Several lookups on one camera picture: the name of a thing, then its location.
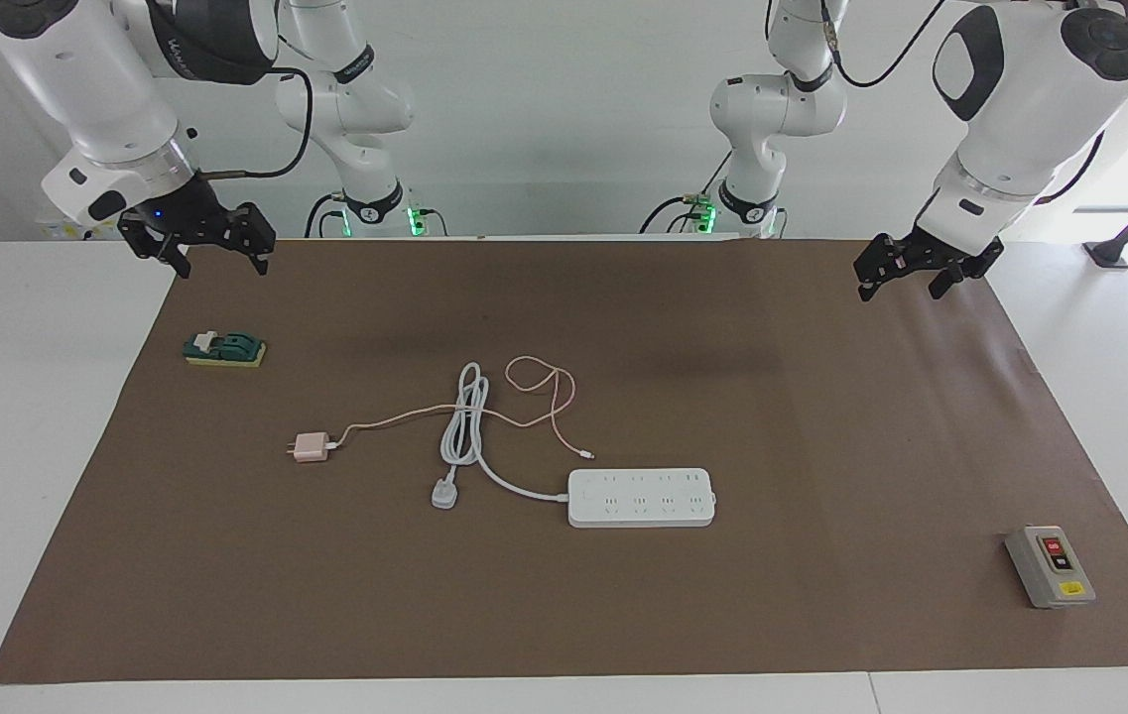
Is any pink charging cable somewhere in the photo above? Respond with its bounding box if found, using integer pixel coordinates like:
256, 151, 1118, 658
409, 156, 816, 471
325, 356, 597, 463

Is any white power strip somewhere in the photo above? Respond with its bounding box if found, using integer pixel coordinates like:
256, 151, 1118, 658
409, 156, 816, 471
566, 467, 719, 530

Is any white box with yellow labels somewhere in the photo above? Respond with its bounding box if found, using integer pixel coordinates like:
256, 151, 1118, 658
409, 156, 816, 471
40, 218, 124, 243

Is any brown table mat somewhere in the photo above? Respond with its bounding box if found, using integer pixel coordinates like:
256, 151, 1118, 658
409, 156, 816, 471
0, 237, 1128, 686

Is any black base cable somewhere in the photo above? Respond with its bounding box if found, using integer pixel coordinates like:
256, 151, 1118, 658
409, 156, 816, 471
638, 149, 735, 237
304, 192, 346, 240

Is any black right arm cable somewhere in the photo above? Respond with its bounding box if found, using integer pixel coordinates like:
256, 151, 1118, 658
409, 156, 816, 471
194, 65, 315, 182

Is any white power strip cord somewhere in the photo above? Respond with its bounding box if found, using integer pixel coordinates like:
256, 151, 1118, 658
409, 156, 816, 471
430, 361, 572, 513

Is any grey push-button switch box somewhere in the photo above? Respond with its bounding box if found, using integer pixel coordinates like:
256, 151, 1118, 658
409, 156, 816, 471
1004, 524, 1098, 610

